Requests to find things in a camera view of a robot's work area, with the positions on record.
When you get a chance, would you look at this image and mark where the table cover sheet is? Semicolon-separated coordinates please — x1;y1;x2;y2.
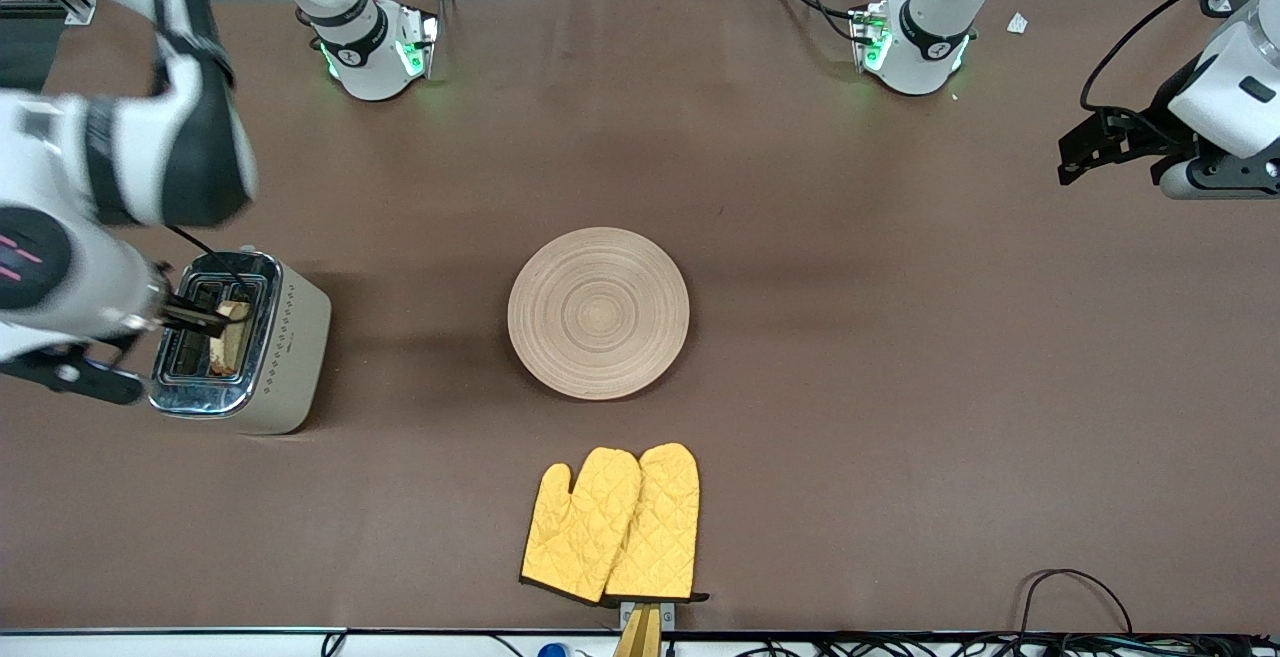
0;0;1280;635

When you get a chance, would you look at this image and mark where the round pale wooden plate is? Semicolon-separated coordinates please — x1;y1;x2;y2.
507;227;691;401

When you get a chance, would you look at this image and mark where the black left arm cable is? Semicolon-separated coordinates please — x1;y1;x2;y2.
1080;0;1280;113

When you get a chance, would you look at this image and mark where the black looped cable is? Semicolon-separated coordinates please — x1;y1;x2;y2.
1015;568;1136;638

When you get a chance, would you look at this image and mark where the yellow quilted oven mitt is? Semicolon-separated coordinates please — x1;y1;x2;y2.
520;447;643;605
603;442;711;606

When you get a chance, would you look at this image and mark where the beige and chrome toaster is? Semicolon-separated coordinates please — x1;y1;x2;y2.
148;247;333;436

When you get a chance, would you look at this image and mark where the black cable tangle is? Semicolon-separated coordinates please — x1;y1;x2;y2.
700;634;1280;657

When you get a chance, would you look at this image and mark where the slice of bread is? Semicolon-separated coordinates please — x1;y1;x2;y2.
208;301;253;378

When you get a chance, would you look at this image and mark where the wooden stick with bracket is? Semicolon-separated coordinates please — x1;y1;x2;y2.
612;599;677;657

